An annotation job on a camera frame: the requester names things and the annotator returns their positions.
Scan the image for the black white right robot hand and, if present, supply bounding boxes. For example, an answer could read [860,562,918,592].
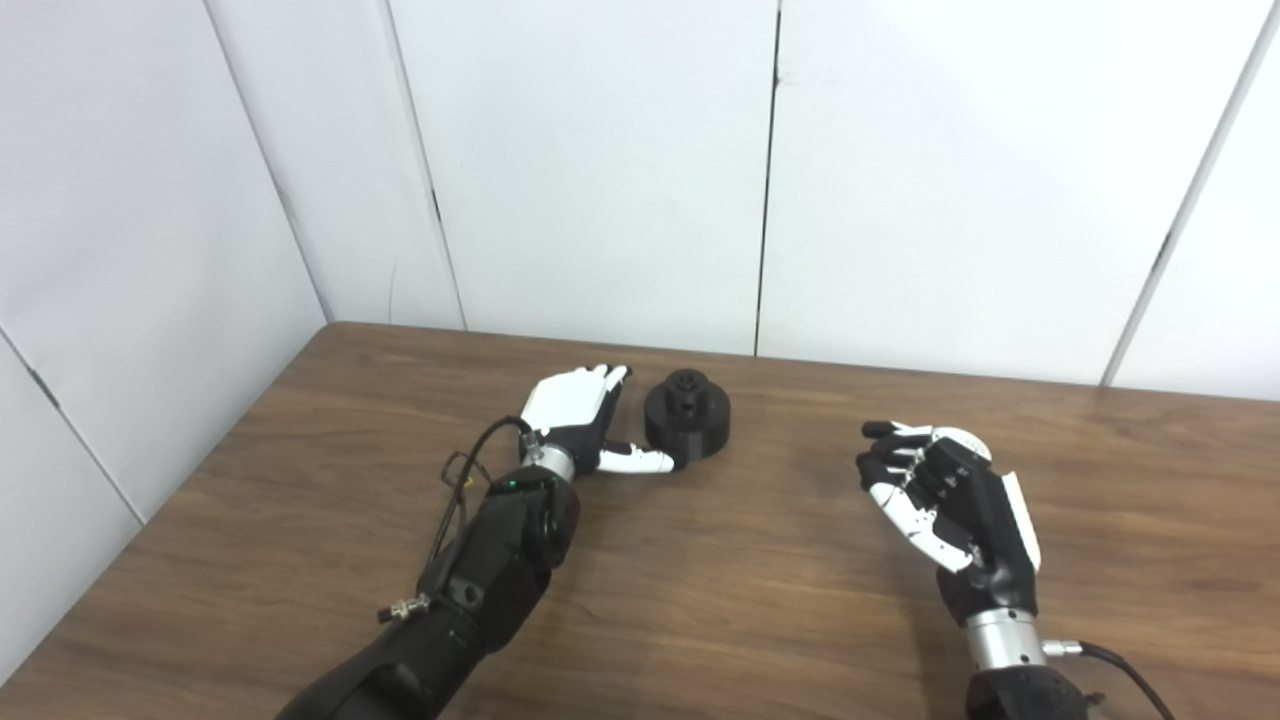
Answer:
[855,420,1043,626]

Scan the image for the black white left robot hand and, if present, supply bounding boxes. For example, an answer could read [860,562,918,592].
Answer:
[520,364,677,476]

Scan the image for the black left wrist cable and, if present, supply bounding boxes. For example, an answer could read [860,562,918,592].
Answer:
[377,416,546,624]

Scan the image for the round black plastic part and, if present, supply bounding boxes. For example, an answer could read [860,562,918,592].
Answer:
[643,368,732,462]

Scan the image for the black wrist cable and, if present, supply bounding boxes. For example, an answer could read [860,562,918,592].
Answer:
[1043,640,1178,720]
[377,416,546,624]

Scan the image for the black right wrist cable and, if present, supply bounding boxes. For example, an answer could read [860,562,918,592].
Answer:
[1043,640,1178,720]

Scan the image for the white toothed plastic ring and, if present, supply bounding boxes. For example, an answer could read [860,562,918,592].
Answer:
[930,427,993,463]

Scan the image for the thin loose wire bundle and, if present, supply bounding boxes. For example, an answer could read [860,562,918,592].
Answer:
[443,452,491,506]

